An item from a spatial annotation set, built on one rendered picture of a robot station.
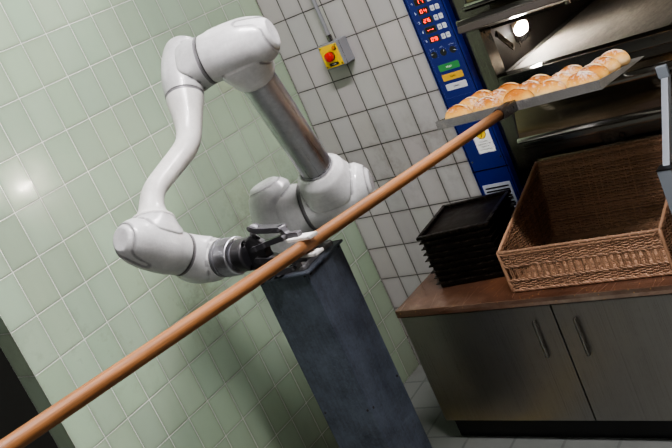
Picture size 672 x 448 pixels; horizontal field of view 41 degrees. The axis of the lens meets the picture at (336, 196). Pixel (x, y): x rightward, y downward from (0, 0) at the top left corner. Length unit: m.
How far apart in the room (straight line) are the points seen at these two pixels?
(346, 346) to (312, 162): 0.60
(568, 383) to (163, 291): 1.39
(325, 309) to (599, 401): 0.96
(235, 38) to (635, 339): 1.51
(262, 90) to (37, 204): 0.89
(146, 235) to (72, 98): 1.17
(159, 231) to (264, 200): 0.77
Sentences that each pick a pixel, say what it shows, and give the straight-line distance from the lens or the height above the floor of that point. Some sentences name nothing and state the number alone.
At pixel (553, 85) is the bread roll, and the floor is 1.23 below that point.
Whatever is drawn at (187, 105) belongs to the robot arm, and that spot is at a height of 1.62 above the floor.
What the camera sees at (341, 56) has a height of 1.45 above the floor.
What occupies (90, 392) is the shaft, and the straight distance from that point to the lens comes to 1.53.
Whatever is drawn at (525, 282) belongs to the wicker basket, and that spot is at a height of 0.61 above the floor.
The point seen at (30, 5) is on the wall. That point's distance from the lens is 3.10.
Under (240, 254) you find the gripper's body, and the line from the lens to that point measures 1.99.
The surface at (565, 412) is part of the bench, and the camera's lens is 3.20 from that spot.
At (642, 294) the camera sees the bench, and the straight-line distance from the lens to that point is 2.82.
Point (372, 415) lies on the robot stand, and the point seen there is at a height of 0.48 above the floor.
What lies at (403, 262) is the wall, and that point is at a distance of 3.89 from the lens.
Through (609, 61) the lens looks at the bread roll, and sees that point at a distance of 2.76.
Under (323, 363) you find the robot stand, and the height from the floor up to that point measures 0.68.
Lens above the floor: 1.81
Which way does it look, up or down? 14 degrees down
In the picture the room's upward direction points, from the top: 24 degrees counter-clockwise
